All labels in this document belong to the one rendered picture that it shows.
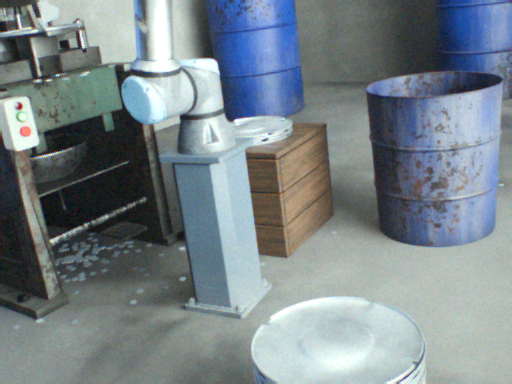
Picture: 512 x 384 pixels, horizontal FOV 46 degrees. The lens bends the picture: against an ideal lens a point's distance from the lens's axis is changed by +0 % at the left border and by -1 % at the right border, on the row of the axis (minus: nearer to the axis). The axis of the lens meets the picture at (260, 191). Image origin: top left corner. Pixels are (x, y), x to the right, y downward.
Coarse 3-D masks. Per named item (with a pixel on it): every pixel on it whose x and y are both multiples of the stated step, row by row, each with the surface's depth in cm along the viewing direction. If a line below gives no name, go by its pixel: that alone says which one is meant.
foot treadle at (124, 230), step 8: (48, 224) 213; (56, 224) 210; (64, 224) 207; (72, 224) 206; (80, 224) 204; (120, 224) 194; (128, 224) 193; (136, 224) 192; (96, 232) 197; (104, 232) 189; (112, 232) 188; (120, 232) 187; (128, 232) 187; (136, 232) 186
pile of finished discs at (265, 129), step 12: (240, 120) 219; (252, 120) 217; (264, 120) 215; (276, 120) 212; (288, 120) 210; (240, 132) 201; (252, 132) 199; (264, 132) 197; (276, 132) 195; (288, 132) 200
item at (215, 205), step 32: (160, 160) 155; (192, 160) 150; (224, 160) 149; (192, 192) 155; (224, 192) 153; (192, 224) 159; (224, 224) 156; (192, 256) 163; (224, 256) 158; (256, 256) 169; (224, 288) 162; (256, 288) 170
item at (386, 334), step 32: (288, 320) 111; (320, 320) 110; (352, 320) 109; (384, 320) 108; (256, 352) 103; (288, 352) 102; (320, 352) 100; (352, 352) 99; (384, 352) 99; (416, 352) 97
